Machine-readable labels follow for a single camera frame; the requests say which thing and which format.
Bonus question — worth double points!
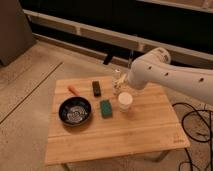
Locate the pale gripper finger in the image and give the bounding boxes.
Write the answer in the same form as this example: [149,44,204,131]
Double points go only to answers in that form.
[117,74,127,87]

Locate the white ceramic cup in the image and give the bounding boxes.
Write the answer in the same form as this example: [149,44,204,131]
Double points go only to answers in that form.
[118,92,133,112]

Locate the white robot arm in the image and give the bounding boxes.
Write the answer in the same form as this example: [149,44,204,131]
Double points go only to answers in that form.
[119,48,213,106]

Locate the clear glass bottle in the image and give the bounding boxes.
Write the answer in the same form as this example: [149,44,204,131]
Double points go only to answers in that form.
[112,69,121,95]

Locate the black rectangular block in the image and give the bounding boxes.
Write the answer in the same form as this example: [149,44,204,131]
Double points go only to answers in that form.
[92,81,101,97]

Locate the green sponge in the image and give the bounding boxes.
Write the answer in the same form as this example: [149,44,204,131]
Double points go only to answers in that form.
[100,100,112,118]

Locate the wooden table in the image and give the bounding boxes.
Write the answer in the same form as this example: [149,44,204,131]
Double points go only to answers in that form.
[45,76,190,165]

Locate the orange carrot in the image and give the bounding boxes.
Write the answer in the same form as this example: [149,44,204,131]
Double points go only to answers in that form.
[68,85,80,96]

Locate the black patterned bowl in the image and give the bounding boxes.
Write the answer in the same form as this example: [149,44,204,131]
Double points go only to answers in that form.
[58,96,91,126]

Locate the grey cabinet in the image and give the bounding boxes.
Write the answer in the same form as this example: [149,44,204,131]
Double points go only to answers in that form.
[0,0,36,66]

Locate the black floor cables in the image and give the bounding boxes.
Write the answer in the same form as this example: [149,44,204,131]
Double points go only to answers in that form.
[171,101,213,171]

